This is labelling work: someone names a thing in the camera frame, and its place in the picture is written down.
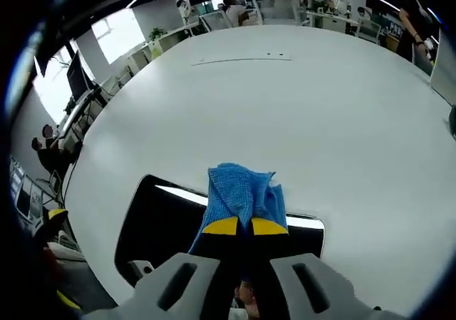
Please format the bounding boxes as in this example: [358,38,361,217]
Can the white mesh office chair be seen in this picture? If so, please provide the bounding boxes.
[356,16,383,46]
[253,0,308,26]

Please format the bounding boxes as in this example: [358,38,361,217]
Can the black monitor on stand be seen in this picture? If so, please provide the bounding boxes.
[66,51,95,100]

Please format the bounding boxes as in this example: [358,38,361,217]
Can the person's right hand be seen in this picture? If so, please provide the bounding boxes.
[233,279,263,319]

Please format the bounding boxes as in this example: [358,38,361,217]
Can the blue cleaning cloth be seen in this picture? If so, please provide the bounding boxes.
[187,162,289,255]

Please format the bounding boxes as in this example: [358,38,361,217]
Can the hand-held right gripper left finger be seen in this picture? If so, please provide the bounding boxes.
[81,215,240,320]

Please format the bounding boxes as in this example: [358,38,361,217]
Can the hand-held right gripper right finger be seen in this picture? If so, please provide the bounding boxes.
[249,217,408,320]

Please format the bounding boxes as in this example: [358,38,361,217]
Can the black standing desk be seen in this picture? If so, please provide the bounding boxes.
[58,87,108,147]

